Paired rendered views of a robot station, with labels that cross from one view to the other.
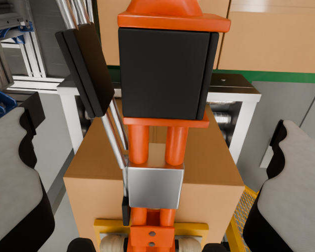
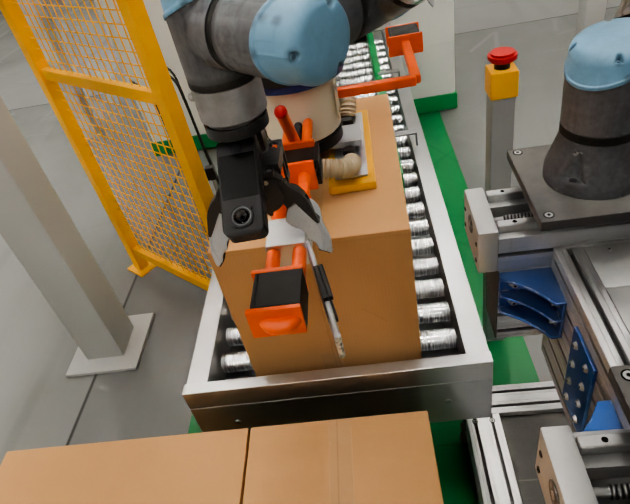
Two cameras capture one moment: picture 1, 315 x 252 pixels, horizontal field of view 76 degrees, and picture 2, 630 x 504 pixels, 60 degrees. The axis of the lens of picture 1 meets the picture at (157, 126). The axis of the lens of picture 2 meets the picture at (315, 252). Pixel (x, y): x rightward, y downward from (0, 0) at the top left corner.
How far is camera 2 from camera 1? 0.61 m
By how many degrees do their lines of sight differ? 19
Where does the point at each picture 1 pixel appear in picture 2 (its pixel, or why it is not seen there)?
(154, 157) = (288, 253)
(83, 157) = (400, 256)
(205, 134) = not seen: hidden behind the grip
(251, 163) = (168, 317)
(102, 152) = (380, 267)
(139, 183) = (296, 233)
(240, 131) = (205, 342)
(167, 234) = not seen: hidden behind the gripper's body
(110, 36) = (417, 451)
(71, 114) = (470, 326)
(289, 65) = (142, 446)
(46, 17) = not seen: outside the picture
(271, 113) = (139, 413)
